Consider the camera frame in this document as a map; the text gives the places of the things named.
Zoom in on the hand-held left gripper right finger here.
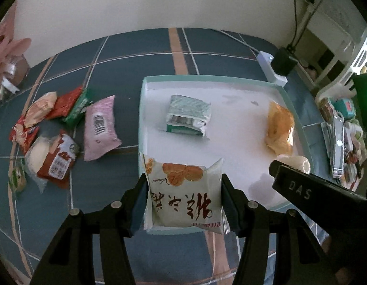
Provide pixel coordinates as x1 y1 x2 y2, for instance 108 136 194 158
221 173 340 285

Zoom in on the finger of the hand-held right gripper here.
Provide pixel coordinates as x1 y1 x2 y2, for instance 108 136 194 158
268 160 367 236

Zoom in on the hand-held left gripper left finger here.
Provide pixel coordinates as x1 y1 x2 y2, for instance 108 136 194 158
29 174 149 285

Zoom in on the white round bun packet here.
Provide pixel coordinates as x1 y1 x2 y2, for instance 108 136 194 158
275 154 311 175

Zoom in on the white bread print snack packet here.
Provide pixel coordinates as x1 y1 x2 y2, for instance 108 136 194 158
143 153 230 235

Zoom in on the white teal-rimmed tray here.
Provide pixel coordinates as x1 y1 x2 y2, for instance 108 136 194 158
138 76 315 235

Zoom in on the red cartoon snack packet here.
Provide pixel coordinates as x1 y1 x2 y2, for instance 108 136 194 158
10 116 40 155

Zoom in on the silver phone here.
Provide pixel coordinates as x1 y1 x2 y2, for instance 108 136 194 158
330 114 347 179

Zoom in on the orange bread packet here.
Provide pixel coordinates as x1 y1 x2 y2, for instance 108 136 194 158
265 101 295 156

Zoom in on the pile of assorted packets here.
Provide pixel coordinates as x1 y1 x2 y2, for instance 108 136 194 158
344 119 367 190

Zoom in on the pink snack packet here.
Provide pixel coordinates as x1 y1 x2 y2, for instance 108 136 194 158
83 95 122 162

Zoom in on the teal tissue pack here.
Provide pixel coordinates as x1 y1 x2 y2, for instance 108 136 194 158
332 98 357 119

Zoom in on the red label bun packet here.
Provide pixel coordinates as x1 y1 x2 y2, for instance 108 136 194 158
25 129 81 193

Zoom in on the green foil snack packet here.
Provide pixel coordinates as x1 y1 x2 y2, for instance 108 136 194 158
165 95 212 137

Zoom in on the dark green panel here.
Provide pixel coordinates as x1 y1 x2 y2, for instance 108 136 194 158
350 72 367 133

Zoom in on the small green snack packet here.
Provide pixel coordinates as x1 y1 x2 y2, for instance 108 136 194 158
8 157 27 198

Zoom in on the red patterned snack packet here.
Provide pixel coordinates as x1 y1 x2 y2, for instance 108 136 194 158
47 85 84 120

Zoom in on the black power adapter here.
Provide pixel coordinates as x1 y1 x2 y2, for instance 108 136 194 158
271 47 298 76

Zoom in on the white power strip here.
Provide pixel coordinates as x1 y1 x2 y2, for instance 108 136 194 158
256 51 288 86

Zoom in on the beige bread snack packet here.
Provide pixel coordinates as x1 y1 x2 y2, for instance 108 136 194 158
24 91 58 129

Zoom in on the blue plaid bedsheet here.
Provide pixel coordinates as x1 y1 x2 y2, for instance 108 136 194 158
0 27 350 285

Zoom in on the white shelf unit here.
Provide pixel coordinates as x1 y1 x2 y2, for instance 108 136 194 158
293 0 367 101

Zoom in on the pink flower bouquet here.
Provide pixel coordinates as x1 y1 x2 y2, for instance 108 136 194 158
0 6 32 95

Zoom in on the black cable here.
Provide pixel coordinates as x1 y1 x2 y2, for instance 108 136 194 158
286 0 328 52

